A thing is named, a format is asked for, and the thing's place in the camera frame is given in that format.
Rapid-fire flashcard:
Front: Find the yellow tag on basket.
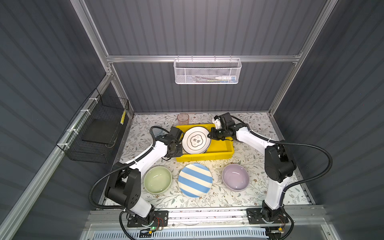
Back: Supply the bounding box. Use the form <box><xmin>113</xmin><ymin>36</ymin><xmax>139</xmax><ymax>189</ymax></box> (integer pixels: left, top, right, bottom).
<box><xmin>120</xmin><ymin>110</ymin><xmax>127</xmax><ymax>125</ymax></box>

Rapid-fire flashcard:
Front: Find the light green bowl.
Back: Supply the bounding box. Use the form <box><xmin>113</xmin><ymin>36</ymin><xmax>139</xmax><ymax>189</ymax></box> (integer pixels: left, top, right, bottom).
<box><xmin>143</xmin><ymin>166</ymin><xmax>173</xmax><ymax>195</ymax></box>

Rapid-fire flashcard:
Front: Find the white tube in basket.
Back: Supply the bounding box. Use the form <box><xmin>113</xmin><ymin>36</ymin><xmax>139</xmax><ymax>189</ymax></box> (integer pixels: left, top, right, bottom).
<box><xmin>215</xmin><ymin>76</ymin><xmax>237</xmax><ymax>83</ymax></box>

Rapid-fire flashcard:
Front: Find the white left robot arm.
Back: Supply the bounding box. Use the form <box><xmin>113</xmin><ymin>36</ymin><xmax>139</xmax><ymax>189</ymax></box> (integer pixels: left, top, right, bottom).
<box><xmin>105</xmin><ymin>126</ymin><xmax>184</xmax><ymax>221</ymax></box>

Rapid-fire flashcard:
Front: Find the black wire basket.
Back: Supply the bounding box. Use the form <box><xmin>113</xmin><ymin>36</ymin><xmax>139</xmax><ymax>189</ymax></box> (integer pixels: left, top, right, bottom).
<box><xmin>57</xmin><ymin>90</ymin><xmax>130</xmax><ymax>164</ymax></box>

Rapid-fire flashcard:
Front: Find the frosted blue plastic cup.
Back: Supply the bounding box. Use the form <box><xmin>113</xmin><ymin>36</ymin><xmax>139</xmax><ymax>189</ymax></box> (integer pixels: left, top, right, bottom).
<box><xmin>153</xmin><ymin>128</ymin><xmax>166</xmax><ymax>138</ymax></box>

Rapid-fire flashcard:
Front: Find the white wire mesh basket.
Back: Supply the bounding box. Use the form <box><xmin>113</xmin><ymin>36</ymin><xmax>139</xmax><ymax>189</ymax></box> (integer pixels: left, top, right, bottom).
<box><xmin>173</xmin><ymin>57</ymin><xmax>242</xmax><ymax>85</ymax></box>

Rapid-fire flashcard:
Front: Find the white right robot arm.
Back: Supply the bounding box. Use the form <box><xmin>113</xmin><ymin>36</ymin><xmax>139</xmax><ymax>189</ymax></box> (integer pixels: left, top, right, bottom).
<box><xmin>208</xmin><ymin>113</ymin><xmax>297</xmax><ymax>223</ymax></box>

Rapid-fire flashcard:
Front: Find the white plate black clover pattern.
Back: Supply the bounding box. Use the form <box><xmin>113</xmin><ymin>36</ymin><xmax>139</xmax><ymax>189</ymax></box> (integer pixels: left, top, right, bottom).
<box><xmin>182</xmin><ymin>127</ymin><xmax>211</xmax><ymax>155</ymax></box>

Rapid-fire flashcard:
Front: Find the pink plastic cup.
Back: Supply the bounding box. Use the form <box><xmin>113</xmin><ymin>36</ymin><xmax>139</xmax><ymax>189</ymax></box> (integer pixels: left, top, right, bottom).
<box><xmin>177</xmin><ymin>113</ymin><xmax>190</xmax><ymax>126</ymax></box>

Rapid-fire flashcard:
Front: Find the blue white striped plate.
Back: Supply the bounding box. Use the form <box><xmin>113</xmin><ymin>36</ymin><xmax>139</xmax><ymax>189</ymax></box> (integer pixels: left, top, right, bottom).
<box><xmin>178</xmin><ymin>163</ymin><xmax>213</xmax><ymax>198</ymax></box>

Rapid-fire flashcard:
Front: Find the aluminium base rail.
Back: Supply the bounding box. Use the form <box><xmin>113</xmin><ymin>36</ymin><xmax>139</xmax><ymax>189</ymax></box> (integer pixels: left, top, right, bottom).
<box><xmin>80</xmin><ymin>205</ymin><xmax>340</xmax><ymax>240</ymax></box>

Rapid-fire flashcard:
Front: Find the yellow plastic bin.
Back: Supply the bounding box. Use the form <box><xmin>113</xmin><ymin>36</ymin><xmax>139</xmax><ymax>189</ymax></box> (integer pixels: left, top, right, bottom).
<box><xmin>177</xmin><ymin>124</ymin><xmax>235</xmax><ymax>162</ymax></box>

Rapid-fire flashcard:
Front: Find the floral patterned table mat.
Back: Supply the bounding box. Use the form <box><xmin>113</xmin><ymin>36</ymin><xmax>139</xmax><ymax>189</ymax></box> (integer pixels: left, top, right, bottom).
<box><xmin>104</xmin><ymin>112</ymin><xmax>311</xmax><ymax>209</ymax></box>

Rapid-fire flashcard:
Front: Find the lavender bowl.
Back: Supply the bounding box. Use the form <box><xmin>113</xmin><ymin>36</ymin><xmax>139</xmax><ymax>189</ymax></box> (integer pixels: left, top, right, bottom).
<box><xmin>222</xmin><ymin>164</ymin><xmax>250</xmax><ymax>192</ymax></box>

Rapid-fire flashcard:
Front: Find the right black corrugated cable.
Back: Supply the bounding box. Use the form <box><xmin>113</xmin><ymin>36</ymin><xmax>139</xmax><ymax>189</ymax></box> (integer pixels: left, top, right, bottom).
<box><xmin>230</xmin><ymin>115</ymin><xmax>334</xmax><ymax>208</ymax></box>

